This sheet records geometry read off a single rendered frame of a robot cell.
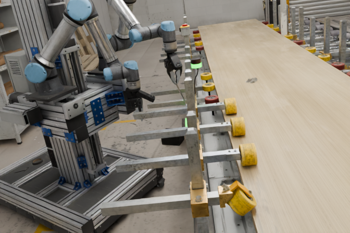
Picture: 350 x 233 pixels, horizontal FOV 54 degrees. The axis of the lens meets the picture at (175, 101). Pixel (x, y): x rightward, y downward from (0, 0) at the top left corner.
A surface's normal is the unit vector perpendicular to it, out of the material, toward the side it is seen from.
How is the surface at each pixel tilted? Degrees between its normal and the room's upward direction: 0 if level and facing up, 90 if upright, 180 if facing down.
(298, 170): 0
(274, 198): 0
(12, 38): 90
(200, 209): 90
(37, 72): 95
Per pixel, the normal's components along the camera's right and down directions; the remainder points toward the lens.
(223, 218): -0.13, -0.93
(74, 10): 0.18, 0.23
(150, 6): -0.07, 0.36
